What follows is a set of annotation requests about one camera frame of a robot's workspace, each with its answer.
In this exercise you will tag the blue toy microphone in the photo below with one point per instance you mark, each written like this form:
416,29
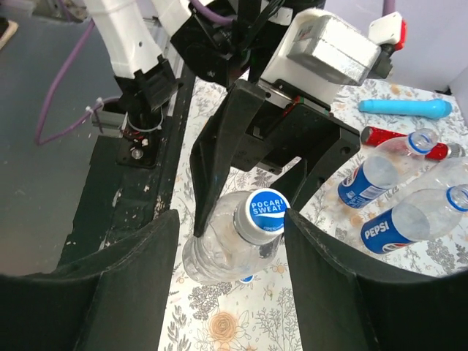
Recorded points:
432,109

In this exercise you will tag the blue Pocari Sweat cap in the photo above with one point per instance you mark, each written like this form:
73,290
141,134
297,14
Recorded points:
265,210

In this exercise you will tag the blue white bottle cap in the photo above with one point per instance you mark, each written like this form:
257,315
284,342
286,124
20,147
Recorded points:
247,280

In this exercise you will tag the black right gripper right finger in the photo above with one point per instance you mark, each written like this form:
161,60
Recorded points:
347,300

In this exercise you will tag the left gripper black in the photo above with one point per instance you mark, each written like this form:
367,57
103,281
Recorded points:
286,124

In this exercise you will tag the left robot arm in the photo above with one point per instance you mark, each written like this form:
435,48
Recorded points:
236,46

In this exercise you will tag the Pepsi bottle logo label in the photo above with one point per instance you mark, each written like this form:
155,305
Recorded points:
391,163

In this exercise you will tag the Pepsi bottle text label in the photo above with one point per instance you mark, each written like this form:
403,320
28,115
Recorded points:
424,215

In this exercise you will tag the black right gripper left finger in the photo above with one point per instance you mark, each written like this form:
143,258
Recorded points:
113,299

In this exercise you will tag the clear Pocari bottle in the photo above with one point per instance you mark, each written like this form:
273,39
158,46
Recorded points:
229,249

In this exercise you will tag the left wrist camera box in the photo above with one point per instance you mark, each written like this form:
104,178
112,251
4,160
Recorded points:
319,53

